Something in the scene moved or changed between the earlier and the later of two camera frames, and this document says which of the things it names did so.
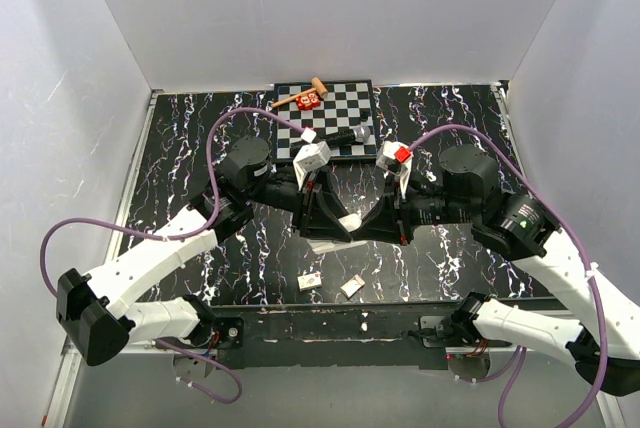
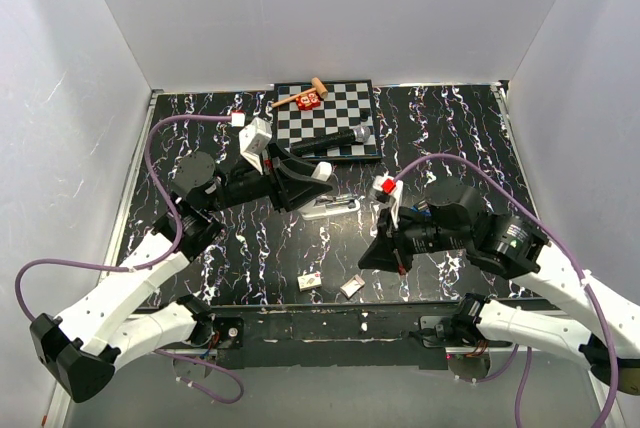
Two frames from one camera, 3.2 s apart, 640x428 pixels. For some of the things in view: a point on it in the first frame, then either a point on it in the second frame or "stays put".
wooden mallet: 316,85 stays put
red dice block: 308,101 stays put
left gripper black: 316,201 to 285,191
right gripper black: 389,220 to 381,254
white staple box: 309,281 stays put
